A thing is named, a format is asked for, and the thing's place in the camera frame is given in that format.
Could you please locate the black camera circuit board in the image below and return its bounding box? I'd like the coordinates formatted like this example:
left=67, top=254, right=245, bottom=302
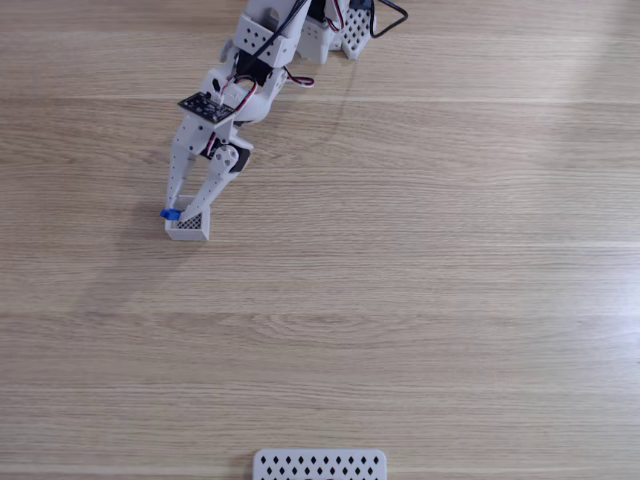
left=177, top=90, right=238, bottom=123

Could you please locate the thick black cable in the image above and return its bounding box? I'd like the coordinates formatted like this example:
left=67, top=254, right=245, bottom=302
left=368, top=0, right=409, bottom=40

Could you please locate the small white lattice crate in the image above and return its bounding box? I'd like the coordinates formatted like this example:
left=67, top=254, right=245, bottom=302
left=164, top=194, right=212, bottom=243

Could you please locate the red white camera wire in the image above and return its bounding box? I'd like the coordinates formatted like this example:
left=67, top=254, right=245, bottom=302
left=215, top=74, right=259, bottom=112

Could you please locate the thin black cable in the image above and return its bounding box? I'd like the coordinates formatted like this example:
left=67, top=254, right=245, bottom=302
left=249, top=0, right=309, bottom=62

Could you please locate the white perforated plate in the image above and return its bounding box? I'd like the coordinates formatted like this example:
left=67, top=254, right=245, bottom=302
left=252, top=448, right=388, bottom=480

